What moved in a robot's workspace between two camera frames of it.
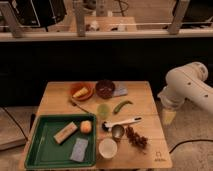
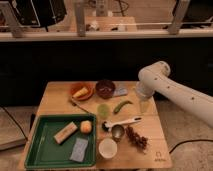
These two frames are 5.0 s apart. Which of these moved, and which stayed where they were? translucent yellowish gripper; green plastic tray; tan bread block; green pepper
Moved: translucent yellowish gripper
Stayed: green plastic tray; tan bread block; green pepper
